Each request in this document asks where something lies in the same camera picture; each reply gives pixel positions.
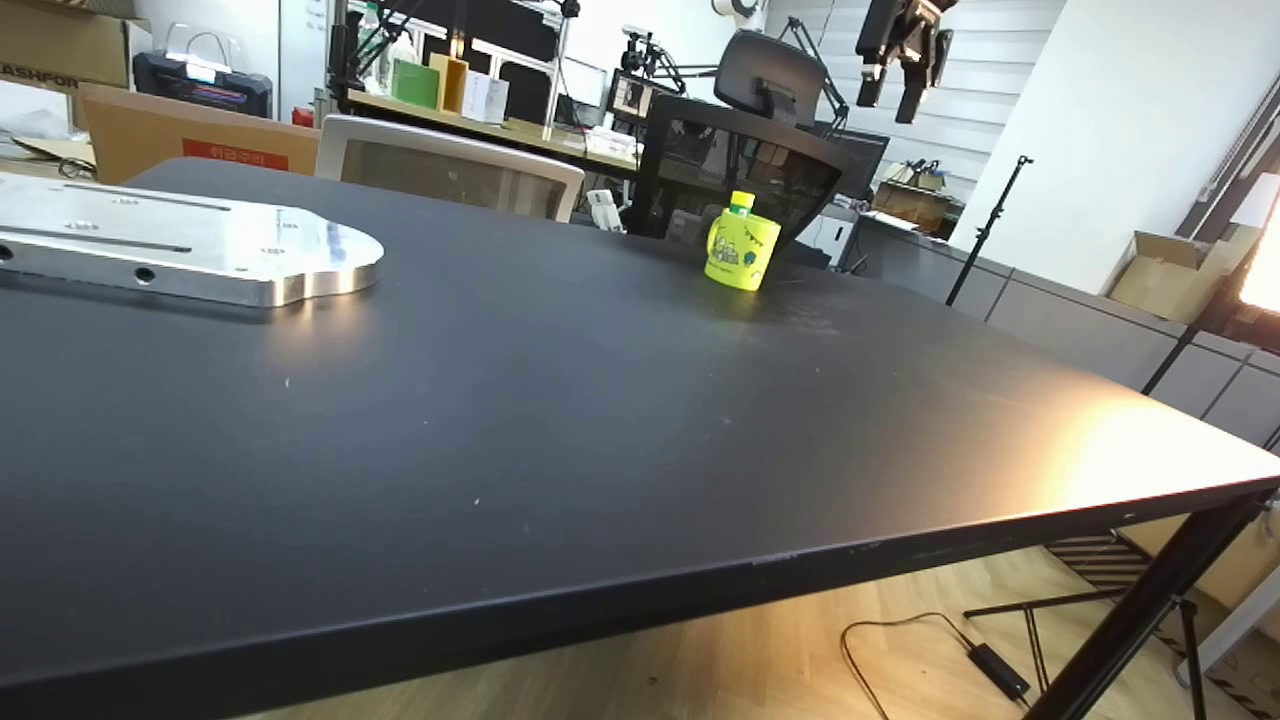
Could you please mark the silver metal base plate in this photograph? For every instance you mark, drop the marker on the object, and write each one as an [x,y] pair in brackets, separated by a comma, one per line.
[179,247]

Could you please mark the black table leg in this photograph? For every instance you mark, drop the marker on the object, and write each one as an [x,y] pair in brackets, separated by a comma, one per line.
[1120,635]

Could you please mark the yellow-green mug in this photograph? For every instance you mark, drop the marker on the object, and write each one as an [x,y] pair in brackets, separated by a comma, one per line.
[739,247]

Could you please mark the brown cardboard box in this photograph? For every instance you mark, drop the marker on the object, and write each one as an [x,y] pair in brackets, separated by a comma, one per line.
[135,133]

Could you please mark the white framed chair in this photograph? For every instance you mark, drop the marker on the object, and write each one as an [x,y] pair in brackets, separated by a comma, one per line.
[442,166]

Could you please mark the black mesh office chair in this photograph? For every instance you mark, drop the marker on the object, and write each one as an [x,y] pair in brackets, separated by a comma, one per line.
[754,137]

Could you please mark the black light stand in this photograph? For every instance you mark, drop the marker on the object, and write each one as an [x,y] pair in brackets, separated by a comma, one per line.
[986,228]

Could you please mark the open cardboard box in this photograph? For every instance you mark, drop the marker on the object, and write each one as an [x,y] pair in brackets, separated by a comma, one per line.
[1175,279]

